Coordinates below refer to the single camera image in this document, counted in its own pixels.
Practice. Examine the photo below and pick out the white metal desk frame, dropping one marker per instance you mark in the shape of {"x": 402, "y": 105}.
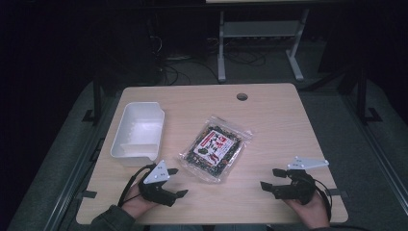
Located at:
{"x": 261, "y": 29}

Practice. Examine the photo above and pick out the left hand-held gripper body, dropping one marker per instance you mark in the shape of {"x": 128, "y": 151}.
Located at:
{"x": 157, "y": 174}

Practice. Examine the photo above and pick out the person's right hand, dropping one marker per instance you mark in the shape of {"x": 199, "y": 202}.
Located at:
{"x": 314, "y": 213}

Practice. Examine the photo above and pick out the black table edge bracket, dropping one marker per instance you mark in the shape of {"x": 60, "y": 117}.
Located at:
{"x": 96, "y": 150}
{"x": 87, "y": 194}
{"x": 336, "y": 192}

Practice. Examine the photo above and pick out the clear packet of dark seaweed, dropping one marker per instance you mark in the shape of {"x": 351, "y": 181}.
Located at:
{"x": 214, "y": 150}

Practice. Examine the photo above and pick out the black metal stand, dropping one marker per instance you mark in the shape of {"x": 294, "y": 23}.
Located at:
{"x": 362, "y": 96}

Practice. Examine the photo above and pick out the person's left hand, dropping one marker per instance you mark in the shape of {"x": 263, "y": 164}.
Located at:
{"x": 136, "y": 203}

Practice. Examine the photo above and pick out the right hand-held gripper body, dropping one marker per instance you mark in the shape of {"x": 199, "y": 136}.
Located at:
{"x": 300, "y": 189}

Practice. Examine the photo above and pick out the white plastic bin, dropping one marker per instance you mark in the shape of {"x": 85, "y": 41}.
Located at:
{"x": 139, "y": 134}

